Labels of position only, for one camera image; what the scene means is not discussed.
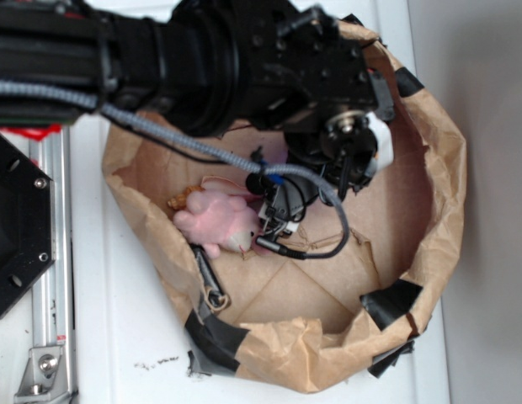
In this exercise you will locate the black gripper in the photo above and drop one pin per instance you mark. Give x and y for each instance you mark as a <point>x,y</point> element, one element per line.
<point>348,152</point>

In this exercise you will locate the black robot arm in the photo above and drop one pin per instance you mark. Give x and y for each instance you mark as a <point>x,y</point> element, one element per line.
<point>212,63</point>

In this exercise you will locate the pink plush bunny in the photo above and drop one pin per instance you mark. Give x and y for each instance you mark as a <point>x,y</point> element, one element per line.
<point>217,221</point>

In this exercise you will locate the brown paper bag bin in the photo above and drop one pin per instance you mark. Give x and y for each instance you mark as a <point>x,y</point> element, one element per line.
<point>307,325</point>

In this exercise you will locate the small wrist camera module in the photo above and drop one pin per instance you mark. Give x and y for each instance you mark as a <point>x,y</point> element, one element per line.
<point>285,199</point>

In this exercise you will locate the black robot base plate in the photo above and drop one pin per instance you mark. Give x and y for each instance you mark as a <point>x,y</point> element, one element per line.
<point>26,235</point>

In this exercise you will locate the aluminium extrusion rail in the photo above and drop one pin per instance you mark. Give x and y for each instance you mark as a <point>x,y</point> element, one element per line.
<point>53,312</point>

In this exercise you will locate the metal corner bracket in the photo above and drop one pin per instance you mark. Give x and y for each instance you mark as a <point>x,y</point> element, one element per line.
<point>45,378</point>

